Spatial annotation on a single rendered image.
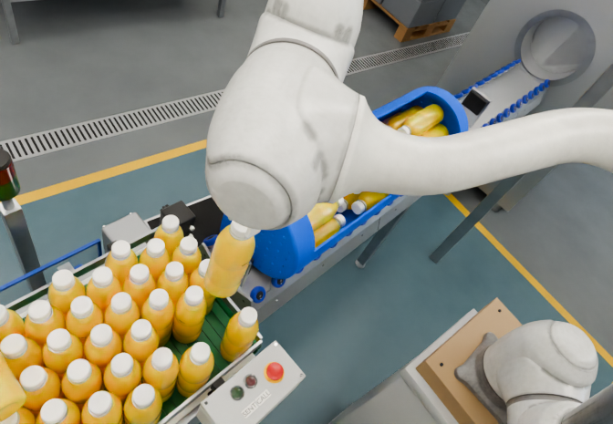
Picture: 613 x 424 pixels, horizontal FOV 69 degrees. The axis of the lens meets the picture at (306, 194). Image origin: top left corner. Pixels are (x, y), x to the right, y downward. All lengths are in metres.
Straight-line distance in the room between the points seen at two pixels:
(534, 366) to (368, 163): 0.78
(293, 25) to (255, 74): 0.09
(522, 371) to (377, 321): 1.44
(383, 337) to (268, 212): 2.12
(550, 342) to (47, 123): 2.63
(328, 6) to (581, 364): 0.87
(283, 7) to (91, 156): 2.35
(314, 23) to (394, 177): 0.17
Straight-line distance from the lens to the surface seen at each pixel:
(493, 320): 1.38
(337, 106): 0.37
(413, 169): 0.40
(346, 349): 2.33
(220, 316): 1.25
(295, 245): 1.06
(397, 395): 1.36
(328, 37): 0.46
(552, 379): 1.09
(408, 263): 2.73
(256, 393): 0.99
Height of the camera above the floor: 2.04
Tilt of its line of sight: 48 degrees down
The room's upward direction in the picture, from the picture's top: 25 degrees clockwise
